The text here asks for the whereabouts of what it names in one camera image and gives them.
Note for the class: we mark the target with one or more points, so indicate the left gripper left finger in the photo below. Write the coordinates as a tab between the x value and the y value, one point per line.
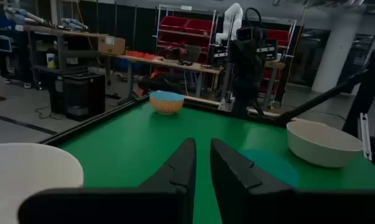
168	202

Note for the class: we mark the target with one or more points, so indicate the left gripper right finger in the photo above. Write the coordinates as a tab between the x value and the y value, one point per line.
252	202

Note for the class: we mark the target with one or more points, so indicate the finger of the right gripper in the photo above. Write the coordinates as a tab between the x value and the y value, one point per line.
254	76
238	76

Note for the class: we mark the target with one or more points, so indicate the orange bowl with blue inside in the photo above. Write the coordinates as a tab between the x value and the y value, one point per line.
166	106

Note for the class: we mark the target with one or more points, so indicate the cream bowl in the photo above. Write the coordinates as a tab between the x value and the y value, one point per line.
317	152

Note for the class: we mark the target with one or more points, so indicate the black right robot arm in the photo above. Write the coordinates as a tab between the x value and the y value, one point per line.
246	102

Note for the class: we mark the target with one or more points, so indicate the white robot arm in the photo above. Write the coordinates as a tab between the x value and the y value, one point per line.
232	18

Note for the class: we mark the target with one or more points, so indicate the dark workbench with shelf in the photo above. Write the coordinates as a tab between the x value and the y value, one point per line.
61	46

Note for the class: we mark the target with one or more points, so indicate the metal rack with red bins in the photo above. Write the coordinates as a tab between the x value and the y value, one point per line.
187	26
279	35

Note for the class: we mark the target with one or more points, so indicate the long wooden workbench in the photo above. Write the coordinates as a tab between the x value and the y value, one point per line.
171	64

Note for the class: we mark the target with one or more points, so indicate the white column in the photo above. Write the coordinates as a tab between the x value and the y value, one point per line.
336	53

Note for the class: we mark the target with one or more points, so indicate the red tray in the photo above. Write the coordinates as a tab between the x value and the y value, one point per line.
140	55

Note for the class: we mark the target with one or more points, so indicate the cardboard box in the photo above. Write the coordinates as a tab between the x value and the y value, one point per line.
111	45

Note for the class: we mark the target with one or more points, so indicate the black cabinet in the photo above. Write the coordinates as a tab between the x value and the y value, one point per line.
81	95

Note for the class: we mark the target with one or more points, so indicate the large white bowl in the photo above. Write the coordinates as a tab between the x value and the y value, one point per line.
25	168

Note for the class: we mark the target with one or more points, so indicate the blue-grey tool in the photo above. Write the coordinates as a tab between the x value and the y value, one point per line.
25	15
74	23

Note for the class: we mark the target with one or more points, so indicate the white bucket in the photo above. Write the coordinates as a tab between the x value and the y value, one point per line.
51	60

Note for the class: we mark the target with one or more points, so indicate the black cart with monitor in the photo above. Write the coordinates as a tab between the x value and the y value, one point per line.
13	59

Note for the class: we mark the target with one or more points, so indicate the right arm's wrist camera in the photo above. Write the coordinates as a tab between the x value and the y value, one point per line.
244	34

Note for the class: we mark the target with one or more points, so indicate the black diagonal frame strut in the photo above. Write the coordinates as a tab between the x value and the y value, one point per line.
324	96

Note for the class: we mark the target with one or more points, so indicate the black frame post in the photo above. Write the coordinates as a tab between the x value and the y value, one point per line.
369	87

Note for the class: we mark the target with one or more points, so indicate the aluminium bracket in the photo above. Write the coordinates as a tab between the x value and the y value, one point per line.
365	137

